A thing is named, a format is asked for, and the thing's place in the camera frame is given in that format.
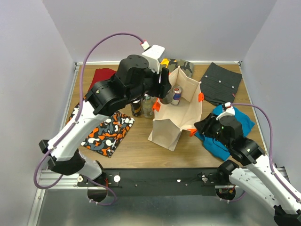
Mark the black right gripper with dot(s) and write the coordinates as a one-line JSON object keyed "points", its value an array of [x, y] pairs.
{"points": [[205, 125]]}

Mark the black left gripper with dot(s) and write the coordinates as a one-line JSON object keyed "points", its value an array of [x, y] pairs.
{"points": [[160, 89]]}

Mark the green cap glass bottle back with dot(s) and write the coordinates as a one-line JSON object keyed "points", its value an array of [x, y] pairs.
{"points": [[147, 105]]}

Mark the beige canvas tote bag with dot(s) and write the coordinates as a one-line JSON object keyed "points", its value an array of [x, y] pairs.
{"points": [[169, 119]]}

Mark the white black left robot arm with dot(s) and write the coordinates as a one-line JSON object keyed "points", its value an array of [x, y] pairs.
{"points": [[100, 103]]}

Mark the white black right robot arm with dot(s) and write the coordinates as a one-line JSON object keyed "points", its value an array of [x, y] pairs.
{"points": [[251, 169]]}

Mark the red tab can back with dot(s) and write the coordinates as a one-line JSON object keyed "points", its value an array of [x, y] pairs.
{"points": [[176, 94]]}

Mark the teal blue shirt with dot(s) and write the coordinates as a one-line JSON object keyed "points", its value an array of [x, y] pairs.
{"points": [[216, 148]]}

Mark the camouflage yellow green shorts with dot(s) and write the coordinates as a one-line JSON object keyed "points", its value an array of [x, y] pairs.
{"points": [[172, 64]]}

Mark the dark grey buttoned garment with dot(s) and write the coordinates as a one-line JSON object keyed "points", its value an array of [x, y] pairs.
{"points": [[220, 85]]}

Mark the folded red shirt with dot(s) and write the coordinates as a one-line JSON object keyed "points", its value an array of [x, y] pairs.
{"points": [[101, 75]]}

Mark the orange black patterned shorts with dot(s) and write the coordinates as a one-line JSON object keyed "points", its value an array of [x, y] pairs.
{"points": [[106, 137]]}

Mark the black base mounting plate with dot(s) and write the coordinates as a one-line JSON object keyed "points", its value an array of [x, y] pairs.
{"points": [[161, 182]]}

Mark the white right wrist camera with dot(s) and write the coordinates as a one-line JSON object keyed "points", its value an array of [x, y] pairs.
{"points": [[227, 110]]}

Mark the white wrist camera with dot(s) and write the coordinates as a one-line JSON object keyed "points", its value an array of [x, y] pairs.
{"points": [[227, 110], [153, 54]]}

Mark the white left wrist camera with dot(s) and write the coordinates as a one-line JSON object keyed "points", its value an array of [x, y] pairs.
{"points": [[153, 54]]}

